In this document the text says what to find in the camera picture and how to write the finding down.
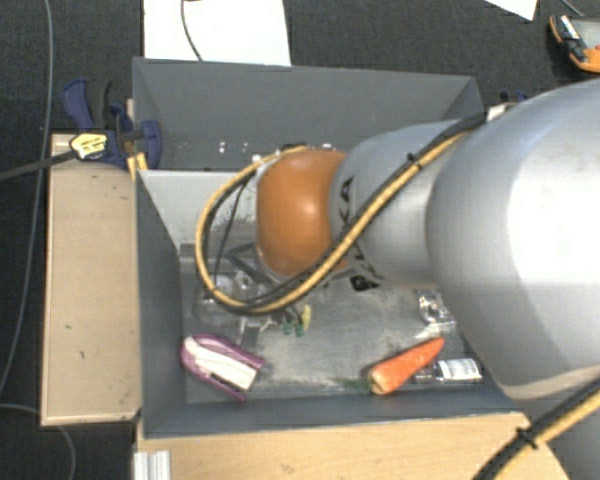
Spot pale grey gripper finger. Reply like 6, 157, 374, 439
237, 318, 263, 351
194, 287, 241, 326

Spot pale wood flat board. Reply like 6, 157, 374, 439
39, 132, 143, 427

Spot orange toy carrot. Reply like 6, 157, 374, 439
337, 336, 447, 397

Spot clear glass thing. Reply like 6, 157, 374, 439
413, 287, 457, 340

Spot grey metal bin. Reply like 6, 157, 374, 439
131, 56, 520, 440

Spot clear plastic bottle white label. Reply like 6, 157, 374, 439
413, 357, 484, 386

